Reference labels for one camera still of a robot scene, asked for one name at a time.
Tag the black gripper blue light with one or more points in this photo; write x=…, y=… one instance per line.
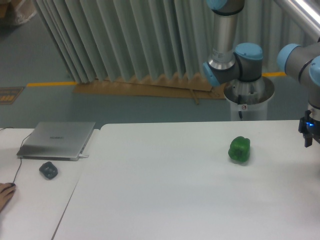
x=309, y=125

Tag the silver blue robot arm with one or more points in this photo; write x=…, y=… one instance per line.
x=239, y=69

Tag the green bell pepper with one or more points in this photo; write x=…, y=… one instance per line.
x=240, y=150

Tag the person's bare hand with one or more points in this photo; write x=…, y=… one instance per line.
x=6, y=194

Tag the brown cardboard sheet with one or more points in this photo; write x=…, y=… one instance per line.
x=195, y=88

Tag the white usb plug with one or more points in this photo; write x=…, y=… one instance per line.
x=81, y=156

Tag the grey pleated curtain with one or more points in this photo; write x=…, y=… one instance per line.
x=99, y=39

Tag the silver closed laptop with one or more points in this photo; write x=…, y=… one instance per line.
x=57, y=140

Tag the black small controller device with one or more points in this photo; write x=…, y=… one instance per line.
x=49, y=170

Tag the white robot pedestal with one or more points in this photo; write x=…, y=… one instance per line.
x=248, y=101

